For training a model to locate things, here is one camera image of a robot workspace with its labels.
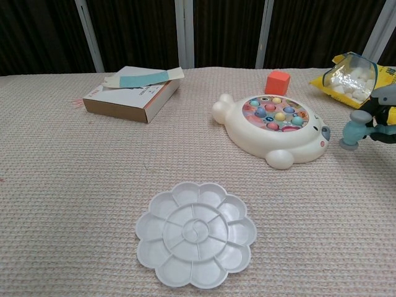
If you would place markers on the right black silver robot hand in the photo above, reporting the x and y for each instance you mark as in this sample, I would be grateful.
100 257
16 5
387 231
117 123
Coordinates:
383 133

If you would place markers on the teal grey toy hammer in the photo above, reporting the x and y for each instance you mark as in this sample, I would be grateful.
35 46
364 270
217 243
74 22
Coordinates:
352 131

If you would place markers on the white seal-shaped fishing game toy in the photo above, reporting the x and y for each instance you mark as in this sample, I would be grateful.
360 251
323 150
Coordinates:
278 142

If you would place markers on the yellow bag of white sweets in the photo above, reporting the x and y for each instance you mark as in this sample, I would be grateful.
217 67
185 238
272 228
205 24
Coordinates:
346 80

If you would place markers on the orange cube block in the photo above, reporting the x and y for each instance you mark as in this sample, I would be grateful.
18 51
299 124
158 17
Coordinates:
277 83

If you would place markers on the white flower paint palette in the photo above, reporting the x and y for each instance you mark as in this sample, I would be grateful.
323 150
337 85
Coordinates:
196 235

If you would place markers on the beige teal tasselled bookmark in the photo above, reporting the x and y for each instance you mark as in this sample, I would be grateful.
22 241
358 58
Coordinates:
139 79

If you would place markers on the open cardboard box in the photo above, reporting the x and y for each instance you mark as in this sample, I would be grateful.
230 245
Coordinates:
123 103

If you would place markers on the black pleated curtain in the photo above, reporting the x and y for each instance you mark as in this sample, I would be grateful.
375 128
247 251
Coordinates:
139 31

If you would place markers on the beige woven table cloth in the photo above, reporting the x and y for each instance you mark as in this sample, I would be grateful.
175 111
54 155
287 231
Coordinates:
77 185

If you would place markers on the silver aluminium frame post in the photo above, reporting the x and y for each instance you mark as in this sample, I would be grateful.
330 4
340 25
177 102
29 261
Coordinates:
184 34
264 34
89 37
377 31

